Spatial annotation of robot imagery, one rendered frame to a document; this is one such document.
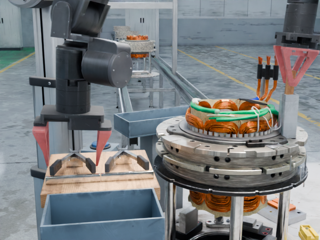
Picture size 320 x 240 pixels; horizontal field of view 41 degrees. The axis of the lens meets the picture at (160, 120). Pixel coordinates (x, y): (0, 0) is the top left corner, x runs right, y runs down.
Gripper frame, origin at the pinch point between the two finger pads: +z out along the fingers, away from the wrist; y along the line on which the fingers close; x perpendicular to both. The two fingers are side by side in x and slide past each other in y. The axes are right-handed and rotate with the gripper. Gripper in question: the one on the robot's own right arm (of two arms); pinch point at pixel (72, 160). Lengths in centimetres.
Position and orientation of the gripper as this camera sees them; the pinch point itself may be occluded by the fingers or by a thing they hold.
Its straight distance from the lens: 77.0
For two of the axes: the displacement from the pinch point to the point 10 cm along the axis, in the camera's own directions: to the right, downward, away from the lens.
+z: -0.6, 9.6, 2.6
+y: 9.9, 0.2, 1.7
